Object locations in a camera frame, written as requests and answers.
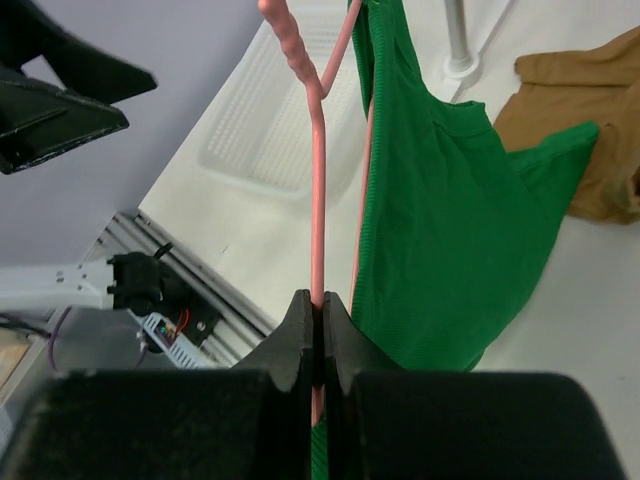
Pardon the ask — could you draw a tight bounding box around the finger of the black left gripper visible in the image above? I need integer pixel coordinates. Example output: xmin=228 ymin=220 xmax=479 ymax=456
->
xmin=1 ymin=1 xmax=157 ymax=104
xmin=1 ymin=74 xmax=129 ymax=175

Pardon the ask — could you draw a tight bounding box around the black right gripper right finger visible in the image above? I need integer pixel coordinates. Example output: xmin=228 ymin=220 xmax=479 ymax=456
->
xmin=322 ymin=292 xmax=625 ymax=479

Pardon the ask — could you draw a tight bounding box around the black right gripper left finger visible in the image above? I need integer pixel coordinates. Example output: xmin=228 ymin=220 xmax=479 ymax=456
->
xmin=1 ymin=290 xmax=313 ymax=479

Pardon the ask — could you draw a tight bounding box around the green tank top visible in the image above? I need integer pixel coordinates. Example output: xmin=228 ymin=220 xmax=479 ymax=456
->
xmin=310 ymin=0 xmax=600 ymax=480

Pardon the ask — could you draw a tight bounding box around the pink wire hanger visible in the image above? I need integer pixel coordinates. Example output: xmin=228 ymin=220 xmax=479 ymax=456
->
xmin=257 ymin=0 xmax=375 ymax=427

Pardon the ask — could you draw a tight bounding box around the brown tank top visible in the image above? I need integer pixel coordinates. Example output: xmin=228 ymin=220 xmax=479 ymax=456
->
xmin=493 ymin=27 xmax=640 ymax=226

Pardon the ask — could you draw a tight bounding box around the white perforated plastic basket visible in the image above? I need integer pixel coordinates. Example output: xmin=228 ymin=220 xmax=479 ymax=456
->
xmin=197 ymin=23 xmax=366 ymax=201

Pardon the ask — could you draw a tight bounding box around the silver and white clothes rack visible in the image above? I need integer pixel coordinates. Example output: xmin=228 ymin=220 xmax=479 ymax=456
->
xmin=443 ymin=0 xmax=479 ymax=81

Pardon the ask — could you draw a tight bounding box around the white slotted cable duct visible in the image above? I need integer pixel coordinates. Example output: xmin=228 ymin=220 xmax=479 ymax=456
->
xmin=130 ymin=313 xmax=216 ymax=369

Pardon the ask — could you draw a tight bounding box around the aluminium mounting rail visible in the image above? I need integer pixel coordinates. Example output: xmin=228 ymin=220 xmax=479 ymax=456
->
xmin=94 ymin=213 xmax=273 ymax=368

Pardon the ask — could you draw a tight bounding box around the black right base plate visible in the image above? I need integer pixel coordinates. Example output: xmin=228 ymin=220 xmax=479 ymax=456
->
xmin=182 ymin=299 xmax=222 ymax=347

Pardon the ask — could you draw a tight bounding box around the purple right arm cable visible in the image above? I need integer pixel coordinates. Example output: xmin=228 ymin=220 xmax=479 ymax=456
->
xmin=0 ymin=307 xmax=151 ymax=371

